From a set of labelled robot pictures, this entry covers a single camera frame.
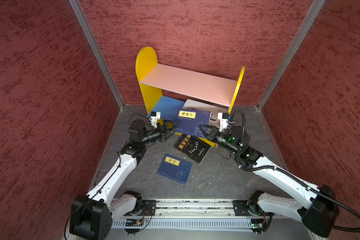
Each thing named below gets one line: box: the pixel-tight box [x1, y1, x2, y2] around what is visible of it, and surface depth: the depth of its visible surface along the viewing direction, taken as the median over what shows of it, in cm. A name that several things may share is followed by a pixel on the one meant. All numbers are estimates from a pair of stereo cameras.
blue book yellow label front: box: [156, 154, 193, 185], surface depth 89 cm
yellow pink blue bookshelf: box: [136, 47, 245, 148], surface depth 78 cm
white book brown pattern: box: [182, 99, 229, 123], surface depth 94 cm
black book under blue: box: [173, 133, 212, 165], surface depth 97 cm
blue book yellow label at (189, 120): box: [174, 108, 212, 139], surface depth 71 cm
